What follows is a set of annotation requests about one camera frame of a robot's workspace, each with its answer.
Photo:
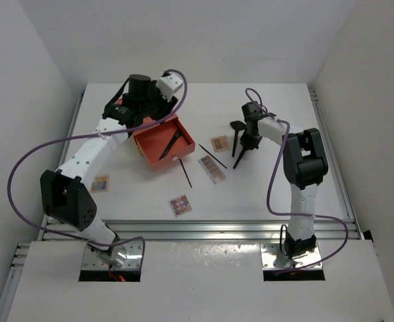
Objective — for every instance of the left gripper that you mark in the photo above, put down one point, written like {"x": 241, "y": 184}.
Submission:
{"x": 164, "y": 104}

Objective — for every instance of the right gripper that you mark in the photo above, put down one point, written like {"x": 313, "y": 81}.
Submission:
{"x": 247, "y": 143}

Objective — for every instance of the black fan makeup brush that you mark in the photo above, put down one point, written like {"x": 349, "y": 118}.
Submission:
{"x": 237, "y": 126}

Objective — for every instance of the black angled makeup brush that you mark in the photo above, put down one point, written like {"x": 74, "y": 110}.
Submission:
{"x": 171, "y": 143}

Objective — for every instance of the thin black pencil brush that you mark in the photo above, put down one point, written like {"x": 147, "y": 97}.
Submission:
{"x": 185, "y": 173}

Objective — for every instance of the colourful eyeshadow palette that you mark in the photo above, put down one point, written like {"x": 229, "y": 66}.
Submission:
{"x": 100, "y": 184}

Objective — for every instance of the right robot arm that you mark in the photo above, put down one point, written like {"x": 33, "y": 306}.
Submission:
{"x": 304, "y": 164}

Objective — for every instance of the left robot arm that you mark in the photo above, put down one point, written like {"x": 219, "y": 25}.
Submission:
{"x": 65, "y": 191}

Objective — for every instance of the small square brown eyeshadow palette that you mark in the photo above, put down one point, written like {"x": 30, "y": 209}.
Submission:
{"x": 220, "y": 143}

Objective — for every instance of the thin black liner brush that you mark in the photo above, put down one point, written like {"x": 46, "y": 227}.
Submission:
{"x": 210, "y": 154}

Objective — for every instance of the long brown eyeshadow palette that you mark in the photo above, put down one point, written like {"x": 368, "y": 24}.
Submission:
{"x": 212, "y": 169}

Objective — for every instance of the round-pan eyeshadow palette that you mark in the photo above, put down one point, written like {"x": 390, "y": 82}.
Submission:
{"x": 180, "y": 205}

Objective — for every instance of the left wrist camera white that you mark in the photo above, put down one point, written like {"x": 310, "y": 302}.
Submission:
{"x": 169, "y": 85}

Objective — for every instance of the aluminium rail frame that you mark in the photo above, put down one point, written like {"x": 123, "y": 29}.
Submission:
{"x": 206, "y": 230}

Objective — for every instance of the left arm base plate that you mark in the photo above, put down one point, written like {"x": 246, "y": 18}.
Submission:
{"x": 125, "y": 257}

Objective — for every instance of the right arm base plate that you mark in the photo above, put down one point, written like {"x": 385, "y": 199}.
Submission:
{"x": 273, "y": 260}

